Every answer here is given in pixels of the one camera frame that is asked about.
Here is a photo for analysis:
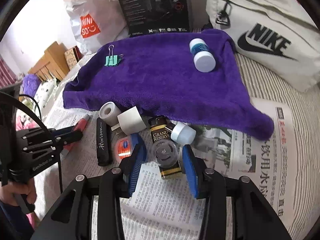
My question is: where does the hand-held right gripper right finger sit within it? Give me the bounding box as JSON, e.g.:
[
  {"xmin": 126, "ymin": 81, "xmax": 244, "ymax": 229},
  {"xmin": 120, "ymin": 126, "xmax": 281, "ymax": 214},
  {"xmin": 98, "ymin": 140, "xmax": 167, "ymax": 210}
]
[{"xmin": 182, "ymin": 145, "xmax": 293, "ymax": 240}]

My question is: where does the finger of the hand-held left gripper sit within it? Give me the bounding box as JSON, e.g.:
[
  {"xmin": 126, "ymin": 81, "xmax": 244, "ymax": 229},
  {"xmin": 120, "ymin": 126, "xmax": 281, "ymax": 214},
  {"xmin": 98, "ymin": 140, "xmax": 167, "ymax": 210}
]
[
  {"xmin": 54, "ymin": 131, "xmax": 83, "ymax": 147},
  {"xmin": 49, "ymin": 126, "xmax": 76, "ymax": 137}
]

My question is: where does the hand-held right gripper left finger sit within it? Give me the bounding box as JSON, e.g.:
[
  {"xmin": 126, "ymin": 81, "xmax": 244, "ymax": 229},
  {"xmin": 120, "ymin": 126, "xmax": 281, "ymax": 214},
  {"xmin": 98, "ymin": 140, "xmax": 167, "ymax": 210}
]
[{"xmin": 30, "ymin": 132, "xmax": 148, "ymax": 240}]

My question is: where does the red tube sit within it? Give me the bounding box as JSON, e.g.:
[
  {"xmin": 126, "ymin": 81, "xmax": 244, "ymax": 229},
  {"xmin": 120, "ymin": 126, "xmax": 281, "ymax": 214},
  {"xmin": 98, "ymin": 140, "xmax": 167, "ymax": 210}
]
[{"xmin": 61, "ymin": 114, "xmax": 90, "ymax": 155}]

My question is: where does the orange jelly jar blue lid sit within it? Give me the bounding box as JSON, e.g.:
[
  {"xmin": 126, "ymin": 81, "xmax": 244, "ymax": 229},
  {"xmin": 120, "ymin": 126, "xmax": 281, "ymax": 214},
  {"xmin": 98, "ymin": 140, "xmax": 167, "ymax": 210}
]
[{"xmin": 115, "ymin": 136, "xmax": 133, "ymax": 159}]

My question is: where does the clear plastic cap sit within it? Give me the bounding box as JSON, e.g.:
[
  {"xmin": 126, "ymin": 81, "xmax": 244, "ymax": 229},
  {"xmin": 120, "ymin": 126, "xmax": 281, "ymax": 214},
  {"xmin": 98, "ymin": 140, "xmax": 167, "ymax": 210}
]
[{"xmin": 151, "ymin": 140, "xmax": 179, "ymax": 167}]

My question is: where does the black tube with white script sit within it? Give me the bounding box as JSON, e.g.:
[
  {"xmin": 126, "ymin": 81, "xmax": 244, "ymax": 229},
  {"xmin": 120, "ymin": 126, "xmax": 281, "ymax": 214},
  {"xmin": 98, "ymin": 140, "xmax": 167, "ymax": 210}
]
[{"xmin": 96, "ymin": 117, "xmax": 112, "ymax": 167}]

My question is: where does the small white rounded cylinder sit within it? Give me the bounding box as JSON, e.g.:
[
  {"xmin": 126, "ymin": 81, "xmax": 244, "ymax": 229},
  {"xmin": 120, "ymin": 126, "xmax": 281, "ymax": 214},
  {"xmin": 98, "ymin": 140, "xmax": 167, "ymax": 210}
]
[{"xmin": 171, "ymin": 122, "xmax": 197, "ymax": 145}]

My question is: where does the white charger block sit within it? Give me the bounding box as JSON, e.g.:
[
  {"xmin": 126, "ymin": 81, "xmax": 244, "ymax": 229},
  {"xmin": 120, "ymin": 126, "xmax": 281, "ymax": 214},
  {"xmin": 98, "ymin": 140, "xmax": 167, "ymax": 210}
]
[{"xmin": 117, "ymin": 106, "xmax": 147, "ymax": 135}]

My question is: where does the white tape roll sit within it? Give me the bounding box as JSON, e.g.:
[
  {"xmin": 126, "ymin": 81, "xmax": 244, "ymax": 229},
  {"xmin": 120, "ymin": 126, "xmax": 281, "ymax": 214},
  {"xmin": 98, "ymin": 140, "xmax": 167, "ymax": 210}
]
[{"xmin": 99, "ymin": 102, "xmax": 122, "ymax": 127}]

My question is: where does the person's left hand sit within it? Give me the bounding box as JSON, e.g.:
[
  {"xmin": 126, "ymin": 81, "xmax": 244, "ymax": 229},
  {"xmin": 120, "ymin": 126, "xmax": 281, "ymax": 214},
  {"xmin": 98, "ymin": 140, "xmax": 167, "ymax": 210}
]
[{"xmin": 0, "ymin": 177, "xmax": 37, "ymax": 205}]

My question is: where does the pink cloth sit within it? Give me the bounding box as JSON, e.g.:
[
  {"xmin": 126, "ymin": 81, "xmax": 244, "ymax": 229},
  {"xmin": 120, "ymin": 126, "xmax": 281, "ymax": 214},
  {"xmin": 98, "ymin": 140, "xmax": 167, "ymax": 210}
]
[{"xmin": 15, "ymin": 110, "xmax": 34, "ymax": 130}]

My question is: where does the floral cloth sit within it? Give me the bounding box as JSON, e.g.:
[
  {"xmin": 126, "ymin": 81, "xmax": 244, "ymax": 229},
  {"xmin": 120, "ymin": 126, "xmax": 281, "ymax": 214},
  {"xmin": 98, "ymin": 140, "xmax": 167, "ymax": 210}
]
[{"xmin": 37, "ymin": 79, "xmax": 58, "ymax": 105}]

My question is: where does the purple plush cushion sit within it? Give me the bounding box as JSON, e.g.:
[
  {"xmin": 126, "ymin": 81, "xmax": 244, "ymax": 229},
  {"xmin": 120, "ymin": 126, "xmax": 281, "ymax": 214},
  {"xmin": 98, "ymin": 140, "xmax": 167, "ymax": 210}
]
[{"xmin": 21, "ymin": 74, "xmax": 42, "ymax": 95}]

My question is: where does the newspaper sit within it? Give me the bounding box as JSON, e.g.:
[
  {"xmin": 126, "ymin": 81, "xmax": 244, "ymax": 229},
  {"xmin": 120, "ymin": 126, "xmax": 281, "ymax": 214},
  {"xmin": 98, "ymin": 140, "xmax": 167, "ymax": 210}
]
[{"xmin": 32, "ymin": 100, "xmax": 294, "ymax": 240}]

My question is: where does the wooden cabinet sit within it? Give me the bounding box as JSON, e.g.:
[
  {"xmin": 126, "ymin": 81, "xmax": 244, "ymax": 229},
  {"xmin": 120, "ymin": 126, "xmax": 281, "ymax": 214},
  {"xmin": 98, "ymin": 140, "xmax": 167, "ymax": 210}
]
[{"xmin": 27, "ymin": 41, "xmax": 71, "ymax": 82}]

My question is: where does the brown patterned box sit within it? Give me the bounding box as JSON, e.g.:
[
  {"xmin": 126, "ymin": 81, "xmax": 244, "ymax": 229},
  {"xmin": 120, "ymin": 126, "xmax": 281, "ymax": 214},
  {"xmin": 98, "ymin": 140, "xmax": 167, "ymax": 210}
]
[{"xmin": 64, "ymin": 45, "xmax": 84, "ymax": 68}]

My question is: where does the purple towel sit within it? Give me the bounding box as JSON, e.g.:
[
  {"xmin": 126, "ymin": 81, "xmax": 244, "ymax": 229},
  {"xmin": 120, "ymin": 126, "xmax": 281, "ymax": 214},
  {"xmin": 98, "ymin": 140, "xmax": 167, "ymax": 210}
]
[{"xmin": 62, "ymin": 29, "xmax": 275, "ymax": 140}]

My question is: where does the red striped curtain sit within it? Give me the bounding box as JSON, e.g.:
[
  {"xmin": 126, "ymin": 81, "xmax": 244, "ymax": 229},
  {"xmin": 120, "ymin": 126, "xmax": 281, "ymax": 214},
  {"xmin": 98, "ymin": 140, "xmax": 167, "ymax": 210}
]
[{"xmin": 0, "ymin": 55, "xmax": 16, "ymax": 86}]

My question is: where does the green binder clip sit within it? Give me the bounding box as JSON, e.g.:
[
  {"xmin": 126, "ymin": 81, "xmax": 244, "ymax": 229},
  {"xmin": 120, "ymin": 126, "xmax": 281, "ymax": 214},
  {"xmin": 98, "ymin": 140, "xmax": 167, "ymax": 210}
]
[{"xmin": 104, "ymin": 44, "xmax": 125, "ymax": 67}]

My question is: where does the white bottle with blue label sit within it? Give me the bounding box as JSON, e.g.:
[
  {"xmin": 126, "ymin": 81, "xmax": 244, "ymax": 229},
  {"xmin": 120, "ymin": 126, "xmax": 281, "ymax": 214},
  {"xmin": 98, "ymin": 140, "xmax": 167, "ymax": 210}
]
[{"xmin": 189, "ymin": 38, "xmax": 216, "ymax": 73}]

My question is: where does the white plastic bag orange logo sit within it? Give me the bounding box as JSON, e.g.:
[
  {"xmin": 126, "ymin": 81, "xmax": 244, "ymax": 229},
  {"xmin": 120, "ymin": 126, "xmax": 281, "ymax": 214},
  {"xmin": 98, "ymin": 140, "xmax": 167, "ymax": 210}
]
[{"xmin": 62, "ymin": 0, "xmax": 130, "ymax": 55}]

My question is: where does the black printed box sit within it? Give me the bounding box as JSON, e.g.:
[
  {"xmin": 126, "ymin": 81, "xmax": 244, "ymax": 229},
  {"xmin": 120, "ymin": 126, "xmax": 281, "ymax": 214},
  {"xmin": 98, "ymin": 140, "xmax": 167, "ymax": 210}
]
[{"xmin": 114, "ymin": 0, "xmax": 190, "ymax": 38}]

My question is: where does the beige bag with black logo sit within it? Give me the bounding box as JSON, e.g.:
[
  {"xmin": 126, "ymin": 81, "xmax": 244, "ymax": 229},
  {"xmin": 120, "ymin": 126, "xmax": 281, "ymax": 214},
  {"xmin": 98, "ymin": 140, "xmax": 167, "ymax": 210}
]
[{"xmin": 205, "ymin": 0, "xmax": 320, "ymax": 93}]

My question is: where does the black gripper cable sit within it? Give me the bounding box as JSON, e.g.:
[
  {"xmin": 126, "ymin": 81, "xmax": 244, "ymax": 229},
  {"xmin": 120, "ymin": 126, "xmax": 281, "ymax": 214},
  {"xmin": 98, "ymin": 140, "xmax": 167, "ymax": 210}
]
[{"xmin": 17, "ymin": 94, "xmax": 63, "ymax": 194}]

